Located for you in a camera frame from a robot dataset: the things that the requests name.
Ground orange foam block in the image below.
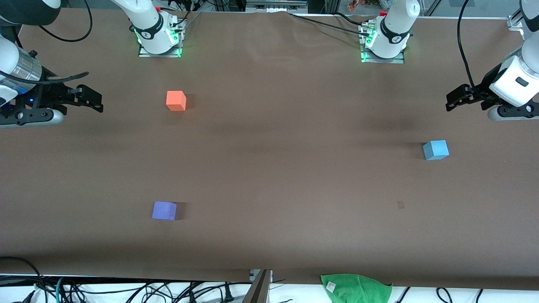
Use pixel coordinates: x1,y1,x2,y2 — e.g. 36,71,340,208
165,90,187,112

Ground black looped cable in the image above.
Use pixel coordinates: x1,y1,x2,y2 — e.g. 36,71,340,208
0,256,48,303

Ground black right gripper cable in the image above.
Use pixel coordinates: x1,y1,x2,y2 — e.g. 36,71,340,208
0,71,90,85

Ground black power plug cable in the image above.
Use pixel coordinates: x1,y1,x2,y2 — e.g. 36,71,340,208
135,281,253,303

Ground green microfiber cloth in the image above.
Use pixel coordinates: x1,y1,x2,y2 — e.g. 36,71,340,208
320,274,393,303

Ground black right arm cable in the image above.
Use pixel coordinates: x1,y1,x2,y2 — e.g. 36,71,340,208
15,0,93,43

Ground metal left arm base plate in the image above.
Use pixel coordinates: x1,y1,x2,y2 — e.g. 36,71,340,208
360,49,406,64

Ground grey metal post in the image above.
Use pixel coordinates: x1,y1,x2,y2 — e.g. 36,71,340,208
242,269,272,303

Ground purple foam block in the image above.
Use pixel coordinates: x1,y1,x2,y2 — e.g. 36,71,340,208
152,201,177,221

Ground brown table cover sheet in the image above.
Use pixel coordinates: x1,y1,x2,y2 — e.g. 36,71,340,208
0,8,539,291

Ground aluminium frame rail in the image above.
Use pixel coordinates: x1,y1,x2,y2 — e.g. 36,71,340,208
245,0,308,13

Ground blue foam block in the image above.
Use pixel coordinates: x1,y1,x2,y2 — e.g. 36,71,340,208
422,140,450,161

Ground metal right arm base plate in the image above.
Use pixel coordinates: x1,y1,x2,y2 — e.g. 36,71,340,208
138,41,182,58

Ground black tabletop cable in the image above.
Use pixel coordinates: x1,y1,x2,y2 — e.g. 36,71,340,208
288,12,368,37

